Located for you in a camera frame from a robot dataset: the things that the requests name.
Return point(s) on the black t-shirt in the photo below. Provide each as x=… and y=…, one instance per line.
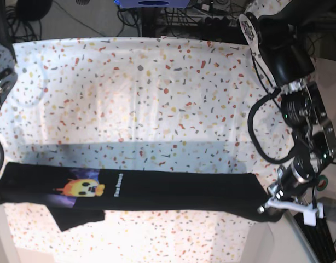
x=77, y=196

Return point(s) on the black keyboard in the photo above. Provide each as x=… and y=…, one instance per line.
x=319, y=238

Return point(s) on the grey laptop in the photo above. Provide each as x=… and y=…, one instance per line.
x=290, y=244

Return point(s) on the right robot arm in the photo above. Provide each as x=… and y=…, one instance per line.
x=8, y=76

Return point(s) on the terrazzo pattern tablecloth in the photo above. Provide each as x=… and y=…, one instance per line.
x=159, y=104

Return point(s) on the green tape roll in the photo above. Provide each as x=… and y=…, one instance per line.
x=322, y=182

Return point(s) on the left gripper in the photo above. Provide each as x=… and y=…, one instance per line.
x=300, y=175

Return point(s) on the blue device top edge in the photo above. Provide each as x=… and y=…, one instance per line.
x=153, y=3

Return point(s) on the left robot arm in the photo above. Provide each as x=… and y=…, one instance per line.
x=274, y=44

